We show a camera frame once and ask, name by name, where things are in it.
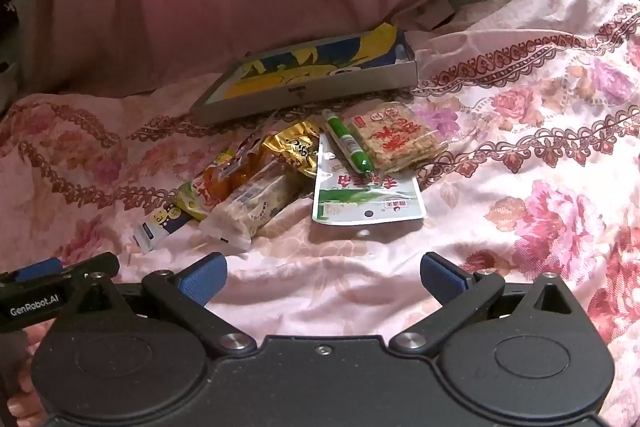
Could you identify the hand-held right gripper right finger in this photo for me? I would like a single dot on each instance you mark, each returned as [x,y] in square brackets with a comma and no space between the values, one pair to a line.
[442,278]

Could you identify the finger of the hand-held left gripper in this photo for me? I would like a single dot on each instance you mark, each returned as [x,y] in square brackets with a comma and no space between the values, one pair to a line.
[95,268]
[37,268]

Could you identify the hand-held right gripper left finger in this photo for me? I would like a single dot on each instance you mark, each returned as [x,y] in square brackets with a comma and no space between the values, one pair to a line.
[204,281]

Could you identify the blue and white stick packet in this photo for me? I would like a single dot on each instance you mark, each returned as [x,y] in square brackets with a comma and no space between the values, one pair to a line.
[161,227]

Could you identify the clear nut bar packet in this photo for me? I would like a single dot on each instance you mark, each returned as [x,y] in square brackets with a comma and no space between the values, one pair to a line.
[250,207]

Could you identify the orange snack packet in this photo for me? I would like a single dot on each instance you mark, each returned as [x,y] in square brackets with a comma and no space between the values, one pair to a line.
[220,182]

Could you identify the white and green pouch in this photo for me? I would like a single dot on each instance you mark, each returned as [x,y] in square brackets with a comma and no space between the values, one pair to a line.
[365,203]

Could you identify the puffed rice cake packet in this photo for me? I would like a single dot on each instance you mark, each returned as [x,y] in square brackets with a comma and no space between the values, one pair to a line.
[395,138]

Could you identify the gold snack packet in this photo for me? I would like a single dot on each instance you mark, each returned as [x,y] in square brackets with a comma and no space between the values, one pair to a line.
[292,147]

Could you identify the green sausage stick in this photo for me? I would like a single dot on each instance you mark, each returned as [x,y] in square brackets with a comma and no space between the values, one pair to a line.
[345,142]

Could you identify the painted cardboard box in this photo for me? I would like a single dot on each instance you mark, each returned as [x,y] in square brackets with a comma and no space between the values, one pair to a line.
[300,98]

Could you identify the person's left hand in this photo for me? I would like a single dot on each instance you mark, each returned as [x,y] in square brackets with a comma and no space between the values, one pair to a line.
[22,399]

